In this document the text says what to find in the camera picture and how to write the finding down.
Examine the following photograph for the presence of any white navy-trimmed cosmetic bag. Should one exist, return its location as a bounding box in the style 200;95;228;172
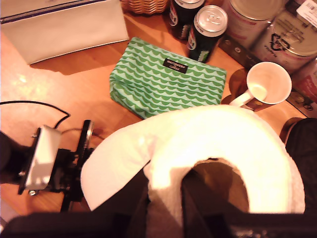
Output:
3;0;129;65

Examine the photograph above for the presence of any wicker basket with handle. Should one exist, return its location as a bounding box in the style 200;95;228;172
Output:
120;0;171;16

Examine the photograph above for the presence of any green wave-patterned fabric pouch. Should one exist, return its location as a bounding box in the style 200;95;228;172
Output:
109;36;228;119

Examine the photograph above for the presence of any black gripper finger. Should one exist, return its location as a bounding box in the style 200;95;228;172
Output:
106;170;150;238
181;170;232;238

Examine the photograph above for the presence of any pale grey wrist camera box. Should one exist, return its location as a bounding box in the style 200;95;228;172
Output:
18;125;62;196

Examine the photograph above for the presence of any silver food tin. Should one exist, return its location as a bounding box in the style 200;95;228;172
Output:
284;0;317;28

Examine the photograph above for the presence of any white paper towel roll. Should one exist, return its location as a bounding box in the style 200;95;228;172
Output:
80;104;307;238

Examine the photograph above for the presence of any black Pepsi Max can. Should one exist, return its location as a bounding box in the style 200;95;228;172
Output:
169;0;206;40
187;4;228;62

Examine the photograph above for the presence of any dark red mug white handle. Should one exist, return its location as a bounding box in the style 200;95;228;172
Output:
229;61;293;108

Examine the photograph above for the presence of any silver tin red label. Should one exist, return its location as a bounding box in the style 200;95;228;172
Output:
291;58;317;100

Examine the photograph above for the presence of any black camera cable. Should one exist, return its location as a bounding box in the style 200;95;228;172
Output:
0;100;71;132

